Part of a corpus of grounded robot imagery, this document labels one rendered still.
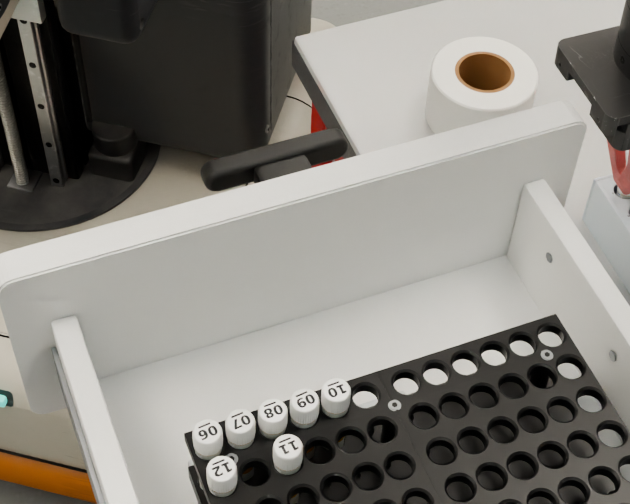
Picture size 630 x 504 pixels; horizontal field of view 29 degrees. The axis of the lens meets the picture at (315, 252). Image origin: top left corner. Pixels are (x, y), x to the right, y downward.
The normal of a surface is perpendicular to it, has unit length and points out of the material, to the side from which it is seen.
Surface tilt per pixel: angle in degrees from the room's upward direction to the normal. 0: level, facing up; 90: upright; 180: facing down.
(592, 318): 90
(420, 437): 0
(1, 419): 90
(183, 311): 90
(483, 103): 0
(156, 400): 0
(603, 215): 90
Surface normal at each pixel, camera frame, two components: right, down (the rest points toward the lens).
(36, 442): -0.25, 0.76
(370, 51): 0.03, -0.62
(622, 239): -0.94, 0.25
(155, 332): 0.37, 0.74
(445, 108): -0.77, 0.49
